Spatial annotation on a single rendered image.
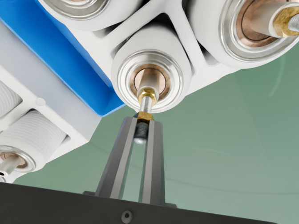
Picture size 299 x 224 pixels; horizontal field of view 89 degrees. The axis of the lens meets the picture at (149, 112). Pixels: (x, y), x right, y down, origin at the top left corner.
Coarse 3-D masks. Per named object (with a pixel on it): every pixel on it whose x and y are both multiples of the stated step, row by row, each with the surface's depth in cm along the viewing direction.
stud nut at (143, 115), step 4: (140, 112) 11; (144, 112) 11; (136, 116) 11; (140, 116) 11; (144, 116) 11; (148, 116) 11; (152, 116) 11; (140, 120) 11; (144, 120) 11; (148, 120) 11; (148, 124) 11
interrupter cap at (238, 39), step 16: (240, 0) 12; (256, 0) 13; (272, 0) 12; (288, 0) 12; (224, 16) 13; (240, 16) 13; (224, 32) 14; (240, 32) 14; (256, 32) 14; (224, 48) 14; (240, 48) 14; (256, 48) 14; (272, 48) 14
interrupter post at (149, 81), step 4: (144, 76) 17; (148, 76) 16; (152, 76) 16; (144, 80) 16; (148, 80) 15; (152, 80) 16; (156, 80) 16; (140, 84) 16; (144, 84) 15; (148, 84) 15; (152, 84) 15; (156, 84) 15; (140, 88) 15; (148, 88) 15; (152, 88) 15; (156, 88) 15; (156, 92) 15
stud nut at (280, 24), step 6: (294, 6) 10; (282, 12) 10; (288, 12) 10; (294, 12) 10; (282, 18) 10; (288, 18) 10; (276, 24) 10; (282, 24) 10; (276, 30) 11; (282, 30) 10; (288, 30) 10; (282, 36) 11
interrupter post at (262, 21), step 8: (264, 8) 12; (272, 8) 11; (280, 8) 10; (256, 16) 13; (264, 16) 12; (272, 16) 11; (256, 24) 13; (264, 24) 12; (272, 24) 11; (264, 32) 12; (272, 32) 11
